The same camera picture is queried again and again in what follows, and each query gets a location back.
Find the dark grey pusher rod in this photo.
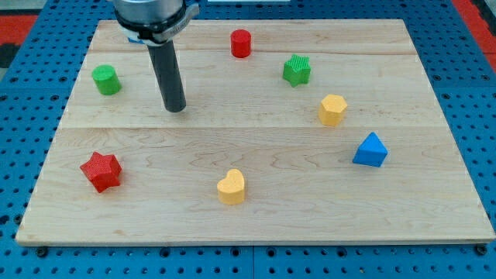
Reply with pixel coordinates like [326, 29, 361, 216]
[148, 41, 186, 112]

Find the yellow heart block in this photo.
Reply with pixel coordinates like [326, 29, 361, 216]
[217, 169, 246, 205]

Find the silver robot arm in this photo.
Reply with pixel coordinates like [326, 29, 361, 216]
[113, 0, 200, 112]

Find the green cylinder block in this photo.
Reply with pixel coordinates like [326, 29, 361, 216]
[91, 64, 122, 95]

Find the red cylinder block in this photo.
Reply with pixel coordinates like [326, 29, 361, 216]
[230, 29, 252, 58]

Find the red star block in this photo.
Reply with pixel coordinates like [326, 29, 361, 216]
[80, 152, 122, 193]

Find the green star block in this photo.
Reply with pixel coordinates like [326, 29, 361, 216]
[282, 54, 312, 88]

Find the wooden board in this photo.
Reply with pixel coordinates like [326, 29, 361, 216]
[16, 19, 495, 246]

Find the yellow hexagon block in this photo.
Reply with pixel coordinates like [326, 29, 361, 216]
[318, 95, 347, 127]

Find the blue triangle block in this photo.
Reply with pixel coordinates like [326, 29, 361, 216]
[352, 132, 388, 167]

